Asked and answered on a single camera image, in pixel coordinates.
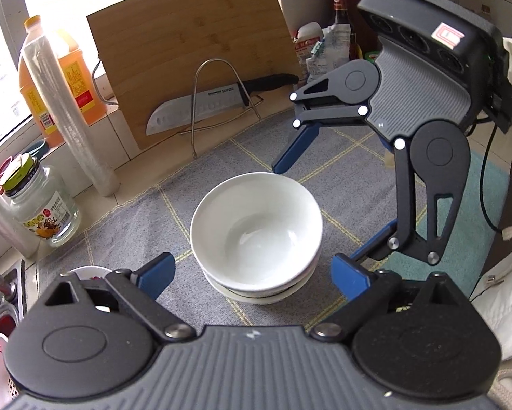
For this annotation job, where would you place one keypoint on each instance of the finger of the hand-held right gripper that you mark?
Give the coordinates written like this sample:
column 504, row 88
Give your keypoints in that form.
column 373, row 245
column 294, row 149

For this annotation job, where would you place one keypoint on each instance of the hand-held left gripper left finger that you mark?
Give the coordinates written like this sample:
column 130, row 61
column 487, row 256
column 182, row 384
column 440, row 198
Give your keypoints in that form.
column 160, row 273

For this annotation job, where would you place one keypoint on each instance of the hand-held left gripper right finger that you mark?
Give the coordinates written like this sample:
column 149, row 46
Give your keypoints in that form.
column 350, row 275

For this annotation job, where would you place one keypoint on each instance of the white fruit-print plate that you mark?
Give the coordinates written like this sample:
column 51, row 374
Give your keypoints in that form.
column 85, row 272

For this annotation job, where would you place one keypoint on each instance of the white bowl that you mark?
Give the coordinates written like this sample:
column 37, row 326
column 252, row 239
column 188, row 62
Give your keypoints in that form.
column 256, row 230
column 260, row 298

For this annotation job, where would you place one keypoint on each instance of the grey checkered cloth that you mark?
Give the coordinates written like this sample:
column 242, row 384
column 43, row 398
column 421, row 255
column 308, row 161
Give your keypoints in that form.
column 239, row 153

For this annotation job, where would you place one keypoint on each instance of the printed plastic bag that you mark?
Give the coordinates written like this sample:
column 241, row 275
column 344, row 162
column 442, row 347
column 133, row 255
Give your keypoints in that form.
column 333, row 47

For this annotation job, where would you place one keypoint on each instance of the red white snack packet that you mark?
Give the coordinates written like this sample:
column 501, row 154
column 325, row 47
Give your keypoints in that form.
column 305, row 47

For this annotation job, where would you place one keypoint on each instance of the dark sauce bottle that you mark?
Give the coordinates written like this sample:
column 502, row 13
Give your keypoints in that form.
column 339, row 8

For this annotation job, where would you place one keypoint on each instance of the glass jar with green lid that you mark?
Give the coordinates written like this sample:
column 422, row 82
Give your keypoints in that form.
column 46, row 213

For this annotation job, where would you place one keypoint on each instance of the stainless steel sink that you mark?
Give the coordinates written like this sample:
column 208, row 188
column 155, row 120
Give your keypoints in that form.
column 21, row 290

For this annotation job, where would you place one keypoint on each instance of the white jacket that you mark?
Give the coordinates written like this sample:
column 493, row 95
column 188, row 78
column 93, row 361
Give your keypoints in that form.
column 508, row 299

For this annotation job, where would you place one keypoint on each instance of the clear plastic wrap roll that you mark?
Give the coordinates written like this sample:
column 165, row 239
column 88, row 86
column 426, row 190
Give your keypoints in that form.
column 76, row 136

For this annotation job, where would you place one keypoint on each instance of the bamboo cutting board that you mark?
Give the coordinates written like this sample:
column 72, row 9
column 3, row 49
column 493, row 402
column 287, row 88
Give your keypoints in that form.
column 187, row 30

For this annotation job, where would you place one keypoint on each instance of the red basin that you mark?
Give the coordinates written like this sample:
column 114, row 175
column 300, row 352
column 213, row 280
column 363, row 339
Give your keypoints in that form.
column 2, row 322

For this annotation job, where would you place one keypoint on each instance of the teal plastic bowl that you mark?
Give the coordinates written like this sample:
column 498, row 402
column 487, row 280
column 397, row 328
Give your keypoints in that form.
column 37, row 148

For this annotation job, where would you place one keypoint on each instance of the red plastic bowl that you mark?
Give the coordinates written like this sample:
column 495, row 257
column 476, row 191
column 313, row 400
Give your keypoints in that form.
column 4, row 168

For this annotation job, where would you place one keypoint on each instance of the orange oil bottle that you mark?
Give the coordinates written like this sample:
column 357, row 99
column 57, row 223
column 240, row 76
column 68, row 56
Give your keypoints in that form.
column 74, row 81

